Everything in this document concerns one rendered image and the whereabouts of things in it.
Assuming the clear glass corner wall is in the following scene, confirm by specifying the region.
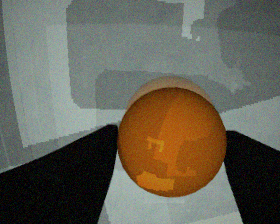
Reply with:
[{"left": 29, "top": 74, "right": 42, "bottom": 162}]
[{"left": 0, "top": 136, "right": 10, "bottom": 173}]

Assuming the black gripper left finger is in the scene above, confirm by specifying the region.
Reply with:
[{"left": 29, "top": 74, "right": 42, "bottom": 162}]
[{"left": 0, "top": 124, "right": 117, "bottom": 224}]

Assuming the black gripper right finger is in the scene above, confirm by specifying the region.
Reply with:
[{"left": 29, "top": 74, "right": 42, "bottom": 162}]
[{"left": 224, "top": 131, "right": 280, "bottom": 224}]

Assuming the translucent pale ball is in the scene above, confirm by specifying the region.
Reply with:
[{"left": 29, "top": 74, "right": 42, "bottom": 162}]
[{"left": 125, "top": 76, "right": 215, "bottom": 112}]

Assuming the orange ball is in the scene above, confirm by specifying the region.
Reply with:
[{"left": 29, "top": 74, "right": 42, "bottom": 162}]
[{"left": 116, "top": 87, "right": 226, "bottom": 197}]

